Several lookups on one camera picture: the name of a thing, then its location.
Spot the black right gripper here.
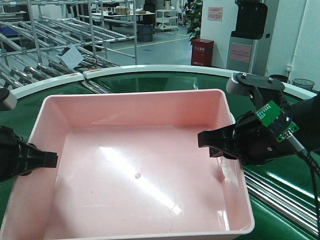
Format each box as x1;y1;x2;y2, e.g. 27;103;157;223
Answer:
197;113;302;166

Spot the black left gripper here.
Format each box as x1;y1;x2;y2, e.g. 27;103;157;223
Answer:
0;126;58;182

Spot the pink plastic bin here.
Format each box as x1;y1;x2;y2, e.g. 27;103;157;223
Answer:
0;89;255;240

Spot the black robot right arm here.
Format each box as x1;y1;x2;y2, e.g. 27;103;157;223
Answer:
197;95;320;165

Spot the white shelf cart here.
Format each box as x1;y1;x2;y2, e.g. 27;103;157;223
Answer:
155;9;178;32

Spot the green circuit board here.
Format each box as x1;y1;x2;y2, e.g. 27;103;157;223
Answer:
255;100;300;143

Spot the white outer conveyor rim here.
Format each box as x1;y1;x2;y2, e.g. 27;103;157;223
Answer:
11;64;318;100

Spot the green conveyor belt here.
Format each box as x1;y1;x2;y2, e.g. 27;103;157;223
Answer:
0;71;315;240

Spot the red fire extinguisher cabinet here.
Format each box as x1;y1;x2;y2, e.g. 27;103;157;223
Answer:
191;38;214;67

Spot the mesh waste basket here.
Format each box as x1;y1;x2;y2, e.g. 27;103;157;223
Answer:
292;78;315;91

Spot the steel conveyor rollers right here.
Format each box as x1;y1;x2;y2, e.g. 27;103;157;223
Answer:
244;170;319;238

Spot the white control box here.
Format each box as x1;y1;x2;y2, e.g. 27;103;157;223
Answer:
56;45;84;69

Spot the metal roller rack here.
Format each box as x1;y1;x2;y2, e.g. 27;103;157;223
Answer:
0;0;137;90

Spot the dark grey crate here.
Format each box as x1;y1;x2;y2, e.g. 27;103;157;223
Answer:
137;24;153;42

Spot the green potted plant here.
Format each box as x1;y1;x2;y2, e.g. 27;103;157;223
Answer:
186;0;203;42

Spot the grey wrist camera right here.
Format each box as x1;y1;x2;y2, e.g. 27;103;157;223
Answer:
225;71;286;97

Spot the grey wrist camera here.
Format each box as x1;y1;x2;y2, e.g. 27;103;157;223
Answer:
0;88;18;111
225;71;286;97

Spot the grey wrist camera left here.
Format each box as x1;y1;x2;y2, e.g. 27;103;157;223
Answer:
0;88;18;111

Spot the black cable right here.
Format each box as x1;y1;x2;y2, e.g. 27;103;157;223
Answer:
284;132;320;226

